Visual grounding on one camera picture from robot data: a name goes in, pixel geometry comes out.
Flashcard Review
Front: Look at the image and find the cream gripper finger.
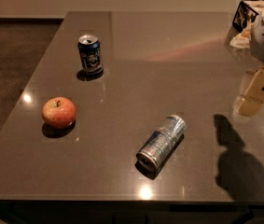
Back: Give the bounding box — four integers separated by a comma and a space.
244, 69, 264, 104
233, 96, 262, 117

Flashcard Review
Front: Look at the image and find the silver blue redbull can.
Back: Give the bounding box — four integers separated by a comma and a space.
136, 115, 187, 172

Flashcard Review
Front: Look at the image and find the dark blue soda can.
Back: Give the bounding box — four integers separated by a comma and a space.
77, 35, 104, 77

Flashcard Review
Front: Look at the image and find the crumpled beige bag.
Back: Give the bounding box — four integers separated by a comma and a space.
229, 23, 253, 49

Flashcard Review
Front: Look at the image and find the black framed box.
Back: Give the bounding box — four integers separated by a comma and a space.
232, 0, 264, 33

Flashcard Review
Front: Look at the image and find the red apple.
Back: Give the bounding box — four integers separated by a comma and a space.
42, 97, 76, 130

